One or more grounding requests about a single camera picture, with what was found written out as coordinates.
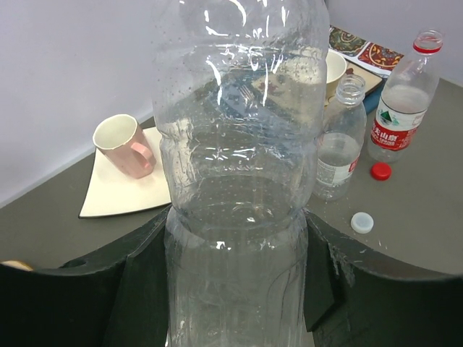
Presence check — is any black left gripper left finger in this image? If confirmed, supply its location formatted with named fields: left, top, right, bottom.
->
left=1, top=207, right=169, bottom=346

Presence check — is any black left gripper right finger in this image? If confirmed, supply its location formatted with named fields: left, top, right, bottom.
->
left=304, top=210, right=462, bottom=346

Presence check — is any white bottle cap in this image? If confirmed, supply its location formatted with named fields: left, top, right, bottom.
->
left=351, top=212, right=374, bottom=234

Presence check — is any red bottle cap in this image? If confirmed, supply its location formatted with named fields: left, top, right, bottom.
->
left=370, top=162, right=392, bottom=181

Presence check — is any clear bottle with white cap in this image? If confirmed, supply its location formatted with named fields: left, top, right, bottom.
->
left=313, top=74, right=367, bottom=201

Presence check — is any clear bottle with red label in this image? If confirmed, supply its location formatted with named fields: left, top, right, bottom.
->
left=368, top=29, right=443, bottom=163

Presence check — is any clear bottle with blue cap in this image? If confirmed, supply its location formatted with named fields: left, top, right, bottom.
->
left=152, top=1, right=329, bottom=346

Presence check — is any white square plate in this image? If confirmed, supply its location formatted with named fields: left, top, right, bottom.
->
left=79, top=127, right=171, bottom=218

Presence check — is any beige oval painted plate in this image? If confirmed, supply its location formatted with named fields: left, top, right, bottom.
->
left=1, top=260, right=33, bottom=271

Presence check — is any pink ceramic mug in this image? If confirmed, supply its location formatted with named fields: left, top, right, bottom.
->
left=93, top=114, right=156, bottom=179

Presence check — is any blue patterned placemat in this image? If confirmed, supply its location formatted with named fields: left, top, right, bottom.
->
left=363, top=80, right=386, bottom=114

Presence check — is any square floral plate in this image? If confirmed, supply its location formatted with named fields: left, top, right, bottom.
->
left=324, top=61, right=382, bottom=106

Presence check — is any white ceramic bowl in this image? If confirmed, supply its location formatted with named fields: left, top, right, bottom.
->
left=326, top=49, right=347, bottom=99

